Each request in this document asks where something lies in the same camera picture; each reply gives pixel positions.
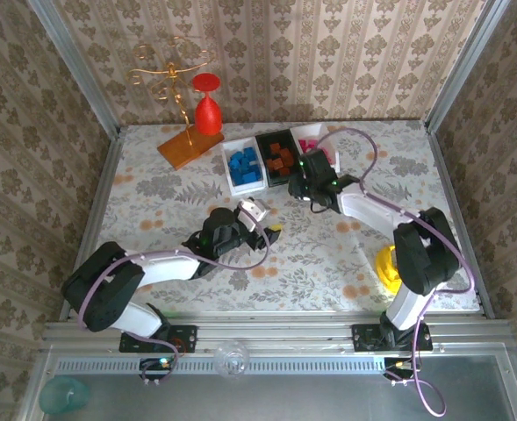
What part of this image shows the white plastic bin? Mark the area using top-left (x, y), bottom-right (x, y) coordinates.
top-left (220, 136), bottom-right (268, 197)
top-left (289, 122), bottom-right (341, 175)

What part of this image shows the floral tablecloth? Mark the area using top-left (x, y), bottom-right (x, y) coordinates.
top-left (80, 120), bottom-right (481, 315)

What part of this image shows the black plastic bin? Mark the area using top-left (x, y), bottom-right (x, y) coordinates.
top-left (255, 129), bottom-right (305, 189)

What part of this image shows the red wine glass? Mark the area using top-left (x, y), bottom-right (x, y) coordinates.
top-left (190, 73), bottom-right (223, 136)

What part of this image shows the yellow plastic toy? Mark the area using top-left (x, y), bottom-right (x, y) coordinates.
top-left (375, 245), bottom-right (403, 294)

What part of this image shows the clear drinking glass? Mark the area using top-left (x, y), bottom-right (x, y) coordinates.
top-left (212, 339), bottom-right (250, 379)

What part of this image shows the small black controller board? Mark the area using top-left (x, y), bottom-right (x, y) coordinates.
top-left (383, 357), bottom-right (418, 382)
top-left (138, 357), bottom-right (175, 382)

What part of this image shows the grey metal tray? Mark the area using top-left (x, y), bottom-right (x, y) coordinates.
top-left (18, 346), bottom-right (517, 421)

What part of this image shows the slotted metal strip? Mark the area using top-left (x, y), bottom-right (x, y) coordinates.
top-left (54, 355), bottom-right (389, 377)

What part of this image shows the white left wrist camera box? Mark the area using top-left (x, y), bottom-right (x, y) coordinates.
top-left (239, 197), bottom-right (273, 233)

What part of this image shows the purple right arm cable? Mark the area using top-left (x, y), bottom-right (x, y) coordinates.
top-left (316, 128), bottom-right (477, 417)

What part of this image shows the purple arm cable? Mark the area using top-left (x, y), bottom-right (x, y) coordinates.
top-left (316, 128), bottom-right (477, 417)
top-left (76, 221), bottom-right (271, 387)

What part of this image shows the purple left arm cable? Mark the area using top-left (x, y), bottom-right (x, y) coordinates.
top-left (76, 221), bottom-right (271, 387)

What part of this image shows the aluminium front rail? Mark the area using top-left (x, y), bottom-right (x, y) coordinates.
top-left (41, 311), bottom-right (517, 354)

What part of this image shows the gold wire rack wooden base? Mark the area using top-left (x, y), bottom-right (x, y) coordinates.
top-left (126, 36), bottom-right (226, 171)

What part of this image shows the aluminium table side rail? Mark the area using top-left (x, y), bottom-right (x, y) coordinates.
top-left (427, 126), bottom-right (496, 320)
top-left (59, 129), bottom-right (126, 321)

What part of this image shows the aluminium frame post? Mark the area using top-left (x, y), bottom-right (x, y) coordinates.
top-left (424, 0), bottom-right (513, 135)
top-left (28, 0), bottom-right (122, 138)

